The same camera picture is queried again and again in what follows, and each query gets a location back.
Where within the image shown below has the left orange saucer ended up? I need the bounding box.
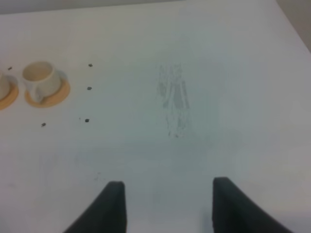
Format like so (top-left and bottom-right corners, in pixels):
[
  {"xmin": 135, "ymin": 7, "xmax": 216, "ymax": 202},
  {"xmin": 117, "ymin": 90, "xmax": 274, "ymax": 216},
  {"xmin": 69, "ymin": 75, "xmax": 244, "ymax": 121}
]
[{"xmin": 0, "ymin": 79, "xmax": 19, "ymax": 110}]

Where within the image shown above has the white teacup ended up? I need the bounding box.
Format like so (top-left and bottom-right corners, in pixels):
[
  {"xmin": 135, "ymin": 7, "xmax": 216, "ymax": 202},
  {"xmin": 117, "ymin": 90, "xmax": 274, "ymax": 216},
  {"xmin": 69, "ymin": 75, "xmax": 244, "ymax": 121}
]
[
  {"xmin": 0, "ymin": 71, "xmax": 11, "ymax": 100},
  {"xmin": 22, "ymin": 61, "xmax": 62, "ymax": 103}
]

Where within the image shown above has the left white teacup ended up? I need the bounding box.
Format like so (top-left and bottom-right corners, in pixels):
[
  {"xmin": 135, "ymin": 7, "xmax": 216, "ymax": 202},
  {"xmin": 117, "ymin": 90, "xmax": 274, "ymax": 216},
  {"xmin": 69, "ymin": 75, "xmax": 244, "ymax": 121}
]
[{"xmin": 0, "ymin": 71, "xmax": 11, "ymax": 100}]

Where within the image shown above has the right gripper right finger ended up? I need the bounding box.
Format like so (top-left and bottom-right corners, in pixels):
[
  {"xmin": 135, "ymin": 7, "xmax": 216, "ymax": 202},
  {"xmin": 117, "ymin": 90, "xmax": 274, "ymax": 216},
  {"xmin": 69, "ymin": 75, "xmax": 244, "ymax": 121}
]
[{"xmin": 212, "ymin": 177, "xmax": 290, "ymax": 233}]

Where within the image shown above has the right orange saucer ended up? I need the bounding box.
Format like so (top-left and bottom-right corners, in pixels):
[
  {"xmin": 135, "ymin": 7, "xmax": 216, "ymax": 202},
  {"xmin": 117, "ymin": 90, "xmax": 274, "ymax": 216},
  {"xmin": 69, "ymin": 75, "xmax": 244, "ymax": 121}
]
[{"xmin": 24, "ymin": 70, "xmax": 70, "ymax": 108}]

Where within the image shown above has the right white teacup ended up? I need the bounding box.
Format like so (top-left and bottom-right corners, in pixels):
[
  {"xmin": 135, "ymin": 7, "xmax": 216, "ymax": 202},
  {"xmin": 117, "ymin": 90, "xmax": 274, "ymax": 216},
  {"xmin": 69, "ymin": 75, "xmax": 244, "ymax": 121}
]
[{"xmin": 22, "ymin": 61, "xmax": 62, "ymax": 103}]

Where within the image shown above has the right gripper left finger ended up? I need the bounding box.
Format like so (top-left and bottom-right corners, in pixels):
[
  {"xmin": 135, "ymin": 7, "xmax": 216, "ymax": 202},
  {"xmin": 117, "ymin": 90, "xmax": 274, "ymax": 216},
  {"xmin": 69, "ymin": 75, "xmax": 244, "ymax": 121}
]
[{"xmin": 65, "ymin": 181, "xmax": 127, "ymax": 233}]

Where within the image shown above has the orange saucer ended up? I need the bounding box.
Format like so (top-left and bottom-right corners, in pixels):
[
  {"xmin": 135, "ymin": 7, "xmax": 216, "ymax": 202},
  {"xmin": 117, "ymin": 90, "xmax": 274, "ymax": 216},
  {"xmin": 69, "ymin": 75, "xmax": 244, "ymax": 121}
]
[
  {"xmin": 0, "ymin": 79, "xmax": 19, "ymax": 110},
  {"xmin": 24, "ymin": 70, "xmax": 70, "ymax": 108}
]

